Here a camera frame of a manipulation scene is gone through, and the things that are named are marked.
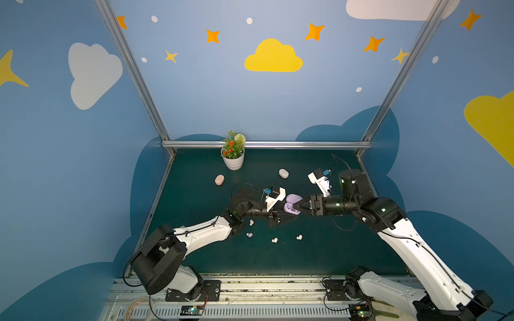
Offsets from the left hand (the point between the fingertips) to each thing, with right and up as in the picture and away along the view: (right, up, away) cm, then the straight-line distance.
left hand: (297, 213), depth 67 cm
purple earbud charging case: (-3, +2, -2) cm, 4 cm away
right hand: (+1, +4, -2) cm, 4 cm away
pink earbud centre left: (-16, -10, +25) cm, 31 cm away
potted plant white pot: (-26, +25, +32) cm, 48 cm away
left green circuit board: (-37, -36, +3) cm, 52 cm away
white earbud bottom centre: (-6, -16, +19) cm, 26 cm away
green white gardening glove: (+33, -33, -1) cm, 46 cm away
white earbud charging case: (+1, +13, +43) cm, 45 cm away
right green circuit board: (+24, -37, +5) cm, 44 cm away
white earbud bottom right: (+5, -15, +21) cm, 27 cm away
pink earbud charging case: (-34, +10, +38) cm, 52 cm away
